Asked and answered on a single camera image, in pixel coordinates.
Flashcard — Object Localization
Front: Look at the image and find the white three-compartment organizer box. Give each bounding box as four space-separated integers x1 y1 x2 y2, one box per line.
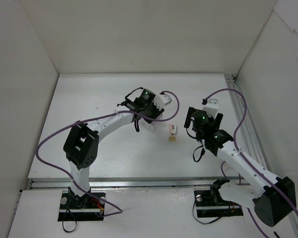
140 119 160 132

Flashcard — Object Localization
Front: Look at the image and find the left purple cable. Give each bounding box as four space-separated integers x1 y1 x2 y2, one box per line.
36 91 181 218

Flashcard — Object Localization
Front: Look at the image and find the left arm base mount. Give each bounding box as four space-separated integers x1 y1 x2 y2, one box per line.
58 191 105 222

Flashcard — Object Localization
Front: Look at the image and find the aluminium frame rail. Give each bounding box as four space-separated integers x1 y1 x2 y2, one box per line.
224 74 298 238

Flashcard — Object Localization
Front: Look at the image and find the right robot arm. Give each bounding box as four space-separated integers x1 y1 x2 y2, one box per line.
184 107 297 227

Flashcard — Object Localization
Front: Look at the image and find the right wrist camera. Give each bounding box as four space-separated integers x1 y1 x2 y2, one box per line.
202 98 219 118

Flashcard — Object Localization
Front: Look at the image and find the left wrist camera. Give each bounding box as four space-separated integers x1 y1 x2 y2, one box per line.
153 92 172 111

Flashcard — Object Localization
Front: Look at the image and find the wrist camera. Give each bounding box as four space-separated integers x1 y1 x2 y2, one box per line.
202 98 219 118
153 92 172 111

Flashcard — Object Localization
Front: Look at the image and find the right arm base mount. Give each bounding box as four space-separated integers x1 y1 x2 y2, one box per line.
193 188 243 224

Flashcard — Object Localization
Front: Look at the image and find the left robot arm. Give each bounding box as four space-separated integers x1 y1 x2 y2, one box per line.
63 89 172 208

